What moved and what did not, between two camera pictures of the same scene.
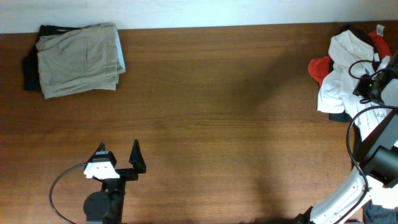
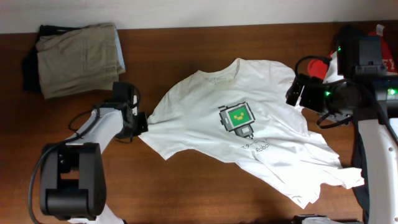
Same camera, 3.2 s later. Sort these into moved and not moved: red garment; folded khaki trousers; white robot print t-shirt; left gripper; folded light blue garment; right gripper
Moved: left gripper; white robot print t-shirt; right gripper
Not moved: folded khaki trousers; folded light blue garment; red garment
